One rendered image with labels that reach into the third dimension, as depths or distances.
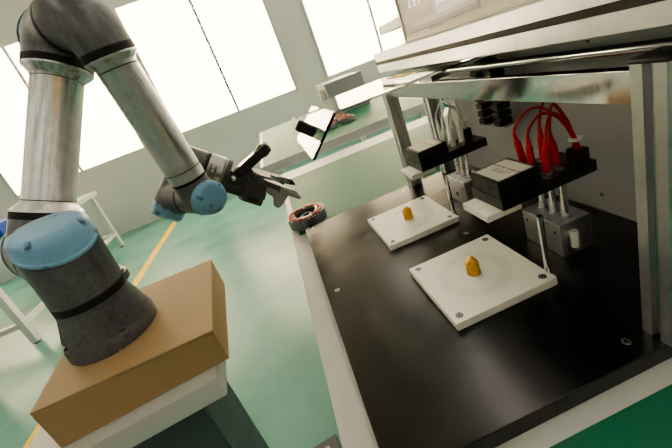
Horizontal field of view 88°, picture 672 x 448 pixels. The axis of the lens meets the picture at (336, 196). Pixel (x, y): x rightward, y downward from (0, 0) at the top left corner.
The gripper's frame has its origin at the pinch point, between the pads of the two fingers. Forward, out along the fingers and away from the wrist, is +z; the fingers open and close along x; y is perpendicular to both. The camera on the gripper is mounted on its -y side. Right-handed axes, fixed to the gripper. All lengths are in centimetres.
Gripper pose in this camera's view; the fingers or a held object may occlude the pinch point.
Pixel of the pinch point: (299, 188)
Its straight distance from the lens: 97.5
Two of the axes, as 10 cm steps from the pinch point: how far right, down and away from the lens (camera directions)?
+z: 9.1, 3.0, 2.9
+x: 2.1, 2.7, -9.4
